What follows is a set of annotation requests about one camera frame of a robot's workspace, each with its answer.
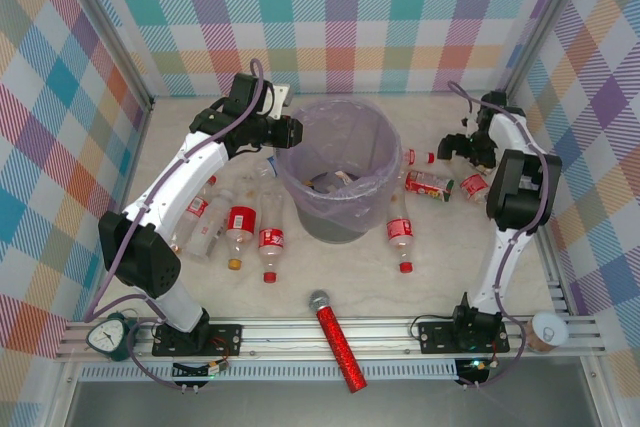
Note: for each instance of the purple plastic bin liner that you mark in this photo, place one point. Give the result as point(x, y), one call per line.
point(295, 167)

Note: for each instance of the crushed bottle red green label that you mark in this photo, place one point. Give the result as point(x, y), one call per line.
point(425, 183)

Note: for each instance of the clear bottle yellow cap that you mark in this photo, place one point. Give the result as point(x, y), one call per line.
point(241, 219)

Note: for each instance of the clear cola bottle red cap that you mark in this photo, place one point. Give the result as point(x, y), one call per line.
point(399, 229)
point(271, 241)

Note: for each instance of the grey plastic bin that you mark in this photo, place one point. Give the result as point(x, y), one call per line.
point(330, 229)

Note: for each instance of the crushed clear bottle white label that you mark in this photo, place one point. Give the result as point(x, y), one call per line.
point(207, 232)

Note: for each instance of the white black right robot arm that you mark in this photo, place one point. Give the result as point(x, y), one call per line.
point(500, 257)

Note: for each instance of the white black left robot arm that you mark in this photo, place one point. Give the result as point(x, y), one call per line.
point(170, 187)

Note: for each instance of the tin can with pull tab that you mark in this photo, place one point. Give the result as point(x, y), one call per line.
point(549, 333)

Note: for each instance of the red glitter microphone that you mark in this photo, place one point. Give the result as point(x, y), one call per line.
point(337, 342)

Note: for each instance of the green alarm clock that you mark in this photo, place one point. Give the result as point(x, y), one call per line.
point(106, 338)

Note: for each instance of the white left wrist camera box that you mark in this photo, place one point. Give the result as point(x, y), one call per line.
point(277, 99)

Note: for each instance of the aluminium frame post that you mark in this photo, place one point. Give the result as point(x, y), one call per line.
point(112, 27)
point(546, 22)

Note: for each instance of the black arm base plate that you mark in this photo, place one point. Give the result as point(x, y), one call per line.
point(225, 337)
point(435, 337)

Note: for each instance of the aluminium mounting rail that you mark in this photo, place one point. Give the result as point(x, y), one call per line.
point(300, 339)

